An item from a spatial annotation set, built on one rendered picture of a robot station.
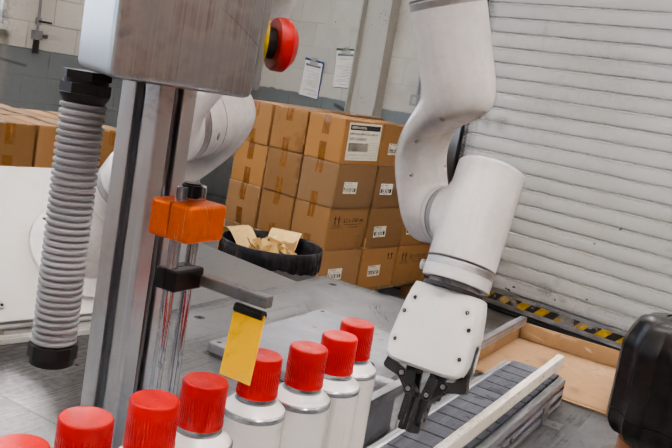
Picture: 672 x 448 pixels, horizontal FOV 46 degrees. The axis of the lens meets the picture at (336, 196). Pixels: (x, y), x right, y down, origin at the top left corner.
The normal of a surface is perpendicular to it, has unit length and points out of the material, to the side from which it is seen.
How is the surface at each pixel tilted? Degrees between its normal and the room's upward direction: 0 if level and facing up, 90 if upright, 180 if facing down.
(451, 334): 70
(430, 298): 66
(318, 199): 91
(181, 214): 90
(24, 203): 42
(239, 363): 83
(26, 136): 90
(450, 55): 98
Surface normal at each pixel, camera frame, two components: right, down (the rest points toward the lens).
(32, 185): 0.60, -0.58
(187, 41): 0.40, 0.19
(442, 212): -0.84, -0.33
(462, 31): 0.08, 0.17
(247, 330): -0.48, -0.08
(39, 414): 0.17, -0.98
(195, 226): 0.85, 0.21
